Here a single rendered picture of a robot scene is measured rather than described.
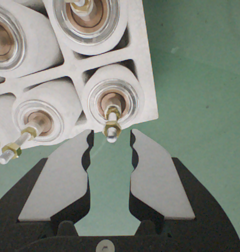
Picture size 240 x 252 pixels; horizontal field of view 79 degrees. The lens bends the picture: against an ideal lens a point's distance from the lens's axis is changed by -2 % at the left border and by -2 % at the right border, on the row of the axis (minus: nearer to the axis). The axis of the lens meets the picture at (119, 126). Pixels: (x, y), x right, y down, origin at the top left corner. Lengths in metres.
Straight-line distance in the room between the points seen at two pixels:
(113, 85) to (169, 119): 0.36
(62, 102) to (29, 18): 0.11
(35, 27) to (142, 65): 0.17
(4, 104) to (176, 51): 0.43
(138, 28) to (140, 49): 0.03
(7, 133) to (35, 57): 0.14
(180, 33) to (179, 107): 0.22
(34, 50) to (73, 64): 0.08
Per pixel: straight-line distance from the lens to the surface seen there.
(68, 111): 0.24
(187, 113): 0.55
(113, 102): 0.20
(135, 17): 0.28
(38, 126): 0.24
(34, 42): 0.24
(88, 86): 0.22
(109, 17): 0.21
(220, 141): 0.68
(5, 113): 0.33
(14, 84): 0.34
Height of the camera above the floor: 0.46
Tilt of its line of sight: 62 degrees down
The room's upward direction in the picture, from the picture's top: 177 degrees clockwise
